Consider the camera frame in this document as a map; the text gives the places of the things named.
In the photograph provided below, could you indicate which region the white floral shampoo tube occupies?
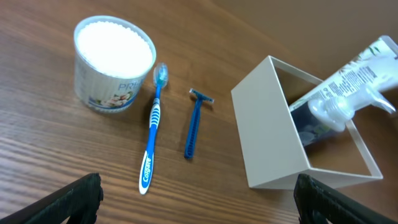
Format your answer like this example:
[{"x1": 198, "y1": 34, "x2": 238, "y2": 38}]
[{"x1": 289, "y1": 35, "x2": 398, "y2": 113}]

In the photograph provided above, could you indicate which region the white cardboard box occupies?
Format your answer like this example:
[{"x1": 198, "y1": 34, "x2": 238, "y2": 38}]
[{"x1": 231, "y1": 55, "x2": 383, "y2": 190}]

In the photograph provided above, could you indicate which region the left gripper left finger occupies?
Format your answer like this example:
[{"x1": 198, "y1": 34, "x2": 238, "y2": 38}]
[{"x1": 1, "y1": 173, "x2": 104, "y2": 224}]

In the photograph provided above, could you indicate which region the blue disposable razor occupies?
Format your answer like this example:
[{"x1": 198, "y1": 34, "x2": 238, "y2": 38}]
[{"x1": 184, "y1": 88, "x2": 214, "y2": 159}]

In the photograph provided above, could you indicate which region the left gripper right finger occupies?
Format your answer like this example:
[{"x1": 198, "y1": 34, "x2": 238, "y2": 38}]
[{"x1": 294, "y1": 174, "x2": 397, "y2": 224}]

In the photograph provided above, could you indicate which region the white cotton swab tub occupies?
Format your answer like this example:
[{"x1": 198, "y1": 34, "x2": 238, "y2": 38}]
[{"x1": 73, "y1": 16, "x2": 157, "y2": 113}]

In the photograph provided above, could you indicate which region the blue pump bottle clear cap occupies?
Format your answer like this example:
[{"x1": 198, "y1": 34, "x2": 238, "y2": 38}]
[{"x1": 291, "y1": 84, "x2": 396, "y2": 147}]

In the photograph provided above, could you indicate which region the blue white toothbrush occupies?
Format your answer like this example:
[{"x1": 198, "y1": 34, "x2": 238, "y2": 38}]
[{"x1": 139, "y1": 63, "x2": 169, "y2": 195}]

